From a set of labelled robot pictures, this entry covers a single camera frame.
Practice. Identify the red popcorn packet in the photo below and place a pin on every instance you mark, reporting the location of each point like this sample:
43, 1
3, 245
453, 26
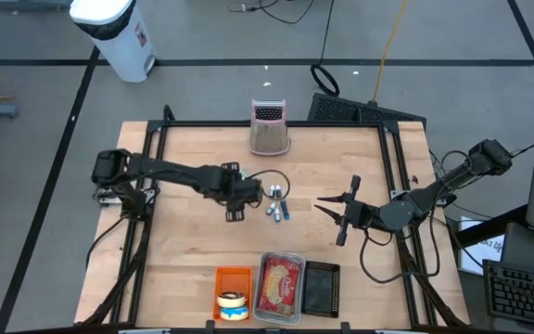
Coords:
278, 287

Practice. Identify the black perforated panel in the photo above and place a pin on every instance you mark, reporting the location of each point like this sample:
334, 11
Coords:
355, 110

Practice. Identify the white trash can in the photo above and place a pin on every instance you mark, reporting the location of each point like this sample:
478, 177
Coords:
118, 42

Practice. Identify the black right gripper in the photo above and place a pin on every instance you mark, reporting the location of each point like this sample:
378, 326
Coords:
353, 185

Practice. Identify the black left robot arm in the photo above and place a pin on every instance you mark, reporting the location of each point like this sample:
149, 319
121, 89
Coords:
165, 170

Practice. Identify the black aluminium table frame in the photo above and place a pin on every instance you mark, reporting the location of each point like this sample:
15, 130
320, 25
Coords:
153, 185

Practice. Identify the black keyboard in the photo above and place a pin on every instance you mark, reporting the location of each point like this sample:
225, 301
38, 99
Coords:
524, 292

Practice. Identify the orange plastic basket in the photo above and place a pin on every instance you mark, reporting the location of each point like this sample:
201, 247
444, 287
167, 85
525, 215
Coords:
232, 280

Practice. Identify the white paper sheet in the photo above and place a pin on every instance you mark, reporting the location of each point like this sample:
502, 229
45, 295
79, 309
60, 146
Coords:
480, 253

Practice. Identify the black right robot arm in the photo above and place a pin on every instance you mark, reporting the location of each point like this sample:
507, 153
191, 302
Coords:
434, 190

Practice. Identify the teal bottle with white cap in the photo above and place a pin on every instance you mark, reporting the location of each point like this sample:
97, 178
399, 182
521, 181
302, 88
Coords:
271, 209

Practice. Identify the pink mesh basket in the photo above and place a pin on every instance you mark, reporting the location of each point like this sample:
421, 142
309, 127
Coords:
269, 132

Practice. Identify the black mesh basket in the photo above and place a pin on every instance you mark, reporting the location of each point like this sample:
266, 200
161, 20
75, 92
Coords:
321, 290

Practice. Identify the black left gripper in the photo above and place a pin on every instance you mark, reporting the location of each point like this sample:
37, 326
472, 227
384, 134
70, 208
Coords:
233, 192

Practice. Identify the large blue marker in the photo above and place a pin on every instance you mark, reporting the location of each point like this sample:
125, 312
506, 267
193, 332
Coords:
285, 209

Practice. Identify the translucent white plastic bin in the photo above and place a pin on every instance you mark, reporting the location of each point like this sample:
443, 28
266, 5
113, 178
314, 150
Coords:
256, 287

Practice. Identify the chocolate frosted toy donut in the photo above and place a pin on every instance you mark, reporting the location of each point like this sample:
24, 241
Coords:
231, 299

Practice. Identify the blue frosted toy donut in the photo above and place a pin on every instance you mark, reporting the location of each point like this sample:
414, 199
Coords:
234, 314

